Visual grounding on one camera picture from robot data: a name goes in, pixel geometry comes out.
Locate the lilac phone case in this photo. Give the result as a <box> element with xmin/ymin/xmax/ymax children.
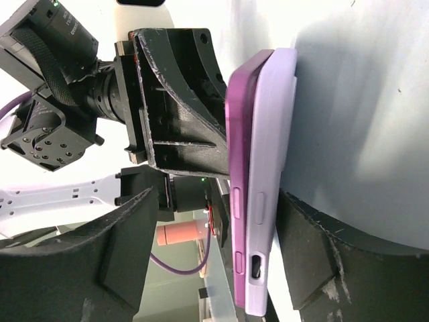
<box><xmin>245</xmin><ymin>48</ymin><xmax>298</xmax><ymax>317</ymax></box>

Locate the purple-edged black phone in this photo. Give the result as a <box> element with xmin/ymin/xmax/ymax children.
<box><xmin>225</xmin><ymin>49</ymin><xmax>273</xmax><ymax>308</ymax></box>

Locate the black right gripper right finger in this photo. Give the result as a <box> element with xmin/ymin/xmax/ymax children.
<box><xmin>276</xmin><ymin>192</ymin><xmax>428</xmax><ymax>321</ymax></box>

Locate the orange cylinder on floor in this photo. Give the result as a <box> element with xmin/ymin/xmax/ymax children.
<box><xmin>156</xmin><ymin>220</ymin><xmax>207</xmax><ymax>246</ymax></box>

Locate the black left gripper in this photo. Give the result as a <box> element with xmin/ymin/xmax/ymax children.
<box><xmin>86</xmin><ymin>28</ymin><xmax>229</xmax><ymax>178</ymax></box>

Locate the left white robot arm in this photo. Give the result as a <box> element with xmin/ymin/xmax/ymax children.
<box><xmin>1</xmin><ymin>1</ymin><xmax>228</xmax><ymax>239</ymax></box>

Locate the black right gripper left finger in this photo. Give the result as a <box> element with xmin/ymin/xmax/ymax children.
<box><xmin>1</xmin><ymin>188</ymin><xmax>158</xmax><ymax>321</ymax></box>

